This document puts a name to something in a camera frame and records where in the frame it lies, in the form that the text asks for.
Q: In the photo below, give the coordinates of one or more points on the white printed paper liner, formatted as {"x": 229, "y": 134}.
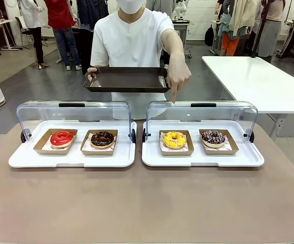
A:
{"x": 47, "y": 147}
{"x": 85, "y": 148}
{"x": 228, "y": 146}
{"x": 165, "y": 148}

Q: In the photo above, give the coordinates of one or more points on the plain chocolate glazed donut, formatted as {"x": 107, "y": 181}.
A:
{"x": 97, "y": 141}

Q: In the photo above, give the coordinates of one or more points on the brown cardboard donut box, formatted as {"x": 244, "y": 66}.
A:
{"x": 177, "y": 153}
{"x": 98, "y": 153}
{"x": 220, "y": 153}
{"x": 60, "y": 152}

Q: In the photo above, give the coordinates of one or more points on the dark brown serving tray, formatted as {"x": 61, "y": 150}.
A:
{"x": 129, "y": 78}

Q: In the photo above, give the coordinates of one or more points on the yellow glazed donut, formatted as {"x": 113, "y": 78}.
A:
{"x": 169, "y": 142}

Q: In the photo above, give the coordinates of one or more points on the person's left forearm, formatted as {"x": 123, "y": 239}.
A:
{"x": 171, "y": 43}

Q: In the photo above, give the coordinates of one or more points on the person in white coat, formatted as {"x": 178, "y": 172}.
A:
{"x": 32, "y": 25}

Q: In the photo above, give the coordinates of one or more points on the red glazed donut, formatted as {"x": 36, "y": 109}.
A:
{"x": 56, "y": 139}

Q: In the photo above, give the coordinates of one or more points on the person in red top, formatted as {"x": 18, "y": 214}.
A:
{"x": 60, "y": 23}

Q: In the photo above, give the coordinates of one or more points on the person in navy jacket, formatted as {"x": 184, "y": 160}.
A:
{"x": 85, "y": 50}

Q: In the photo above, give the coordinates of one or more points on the person in white t-shirt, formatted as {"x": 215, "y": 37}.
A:
{"x": 129, "y": 43}

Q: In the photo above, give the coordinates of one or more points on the person in grey hoodie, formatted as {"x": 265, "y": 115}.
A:
{"x": 159, "y": 6}

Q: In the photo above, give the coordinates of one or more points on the chocolate donut with sprinkles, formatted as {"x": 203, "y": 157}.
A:
{"x": 207, "y": 141}

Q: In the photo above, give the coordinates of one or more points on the person in grey skirt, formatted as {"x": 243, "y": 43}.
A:
{"x": 269, "y": 35}

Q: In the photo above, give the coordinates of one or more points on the person's right hand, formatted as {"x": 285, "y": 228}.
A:
{"x": 89, "y": 75}

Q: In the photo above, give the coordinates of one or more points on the person's left hand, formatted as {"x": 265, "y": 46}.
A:
{"x": 178, "y": 73}

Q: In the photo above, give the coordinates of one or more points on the clear plastic display lid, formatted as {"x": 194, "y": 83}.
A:
{"x": 212, "y": 113}
{"x": 47, "y": 111}

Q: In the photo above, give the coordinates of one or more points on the black office chair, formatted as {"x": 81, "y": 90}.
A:
{"x": 19, "y": 24}

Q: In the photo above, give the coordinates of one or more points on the white plastic display tray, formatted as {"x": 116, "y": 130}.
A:
{"x": 98, "y": 160}
{"x": 197, "y": 158}

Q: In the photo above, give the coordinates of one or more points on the white face mask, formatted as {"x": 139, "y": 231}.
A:
{"x": 131, "y": 6}

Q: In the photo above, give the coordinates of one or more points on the grey metal workbench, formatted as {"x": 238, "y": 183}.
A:
{"x": 181, "y": 24}

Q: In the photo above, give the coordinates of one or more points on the small white background robot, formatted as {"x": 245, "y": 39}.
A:
{"x": 180, "y": 8}

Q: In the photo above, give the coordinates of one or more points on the black backpack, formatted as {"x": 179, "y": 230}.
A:
{"x": 209, "y": 36}

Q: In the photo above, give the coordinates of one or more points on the teal hanging garment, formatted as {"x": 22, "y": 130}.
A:
{"x": 224, "y": 24}

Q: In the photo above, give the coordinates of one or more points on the orange hanging trousers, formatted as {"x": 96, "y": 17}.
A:
{"x": 229, "y": 43}

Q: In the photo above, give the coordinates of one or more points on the beige hanging garment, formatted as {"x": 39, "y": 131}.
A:
{"x": 240, "y": 15}

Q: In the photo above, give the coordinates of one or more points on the large white table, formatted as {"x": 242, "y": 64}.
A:
{"x": 250, "y": 76}

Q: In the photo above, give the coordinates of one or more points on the black clamped pole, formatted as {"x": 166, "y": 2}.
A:
{"x": 253, "y": 56}

